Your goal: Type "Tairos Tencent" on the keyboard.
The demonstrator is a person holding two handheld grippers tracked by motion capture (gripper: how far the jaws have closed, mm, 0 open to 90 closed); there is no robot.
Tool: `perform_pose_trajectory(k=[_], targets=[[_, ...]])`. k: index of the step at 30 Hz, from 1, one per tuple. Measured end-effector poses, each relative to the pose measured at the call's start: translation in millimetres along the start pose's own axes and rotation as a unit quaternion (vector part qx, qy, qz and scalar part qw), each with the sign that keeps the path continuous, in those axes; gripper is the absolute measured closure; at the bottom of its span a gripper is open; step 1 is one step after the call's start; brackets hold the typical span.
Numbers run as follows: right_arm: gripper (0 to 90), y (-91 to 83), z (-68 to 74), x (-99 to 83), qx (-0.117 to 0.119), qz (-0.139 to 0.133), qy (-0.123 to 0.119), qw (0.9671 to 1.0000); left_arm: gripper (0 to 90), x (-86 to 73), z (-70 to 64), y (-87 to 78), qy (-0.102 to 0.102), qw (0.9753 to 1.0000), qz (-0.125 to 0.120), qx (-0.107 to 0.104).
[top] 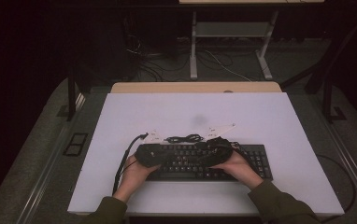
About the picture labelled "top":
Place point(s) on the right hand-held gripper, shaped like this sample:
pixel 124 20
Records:
pixel 218 151

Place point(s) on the black metal stand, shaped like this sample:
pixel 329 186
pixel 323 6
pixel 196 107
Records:
pixel 71 99
pixel 326 102

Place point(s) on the black floor socket frame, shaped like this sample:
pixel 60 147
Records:
pixel 74 144

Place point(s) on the white table board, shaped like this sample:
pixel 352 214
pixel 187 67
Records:
pixel 198 105

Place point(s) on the person's right hand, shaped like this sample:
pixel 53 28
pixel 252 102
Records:
pixel 240 171

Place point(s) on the grey metal desk frame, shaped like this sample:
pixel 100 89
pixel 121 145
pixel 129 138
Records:
pixel 193 62

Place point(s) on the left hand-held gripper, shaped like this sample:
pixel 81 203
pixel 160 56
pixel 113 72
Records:
pixel 150 155

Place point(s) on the person's left hand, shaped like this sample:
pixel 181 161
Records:
pixel 134 180

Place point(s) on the light desk top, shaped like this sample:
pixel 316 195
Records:
pixel 248 1

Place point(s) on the wooden table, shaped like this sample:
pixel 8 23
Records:
pixel 167 87

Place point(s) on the black keyboard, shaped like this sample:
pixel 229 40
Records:
pixel 182 169

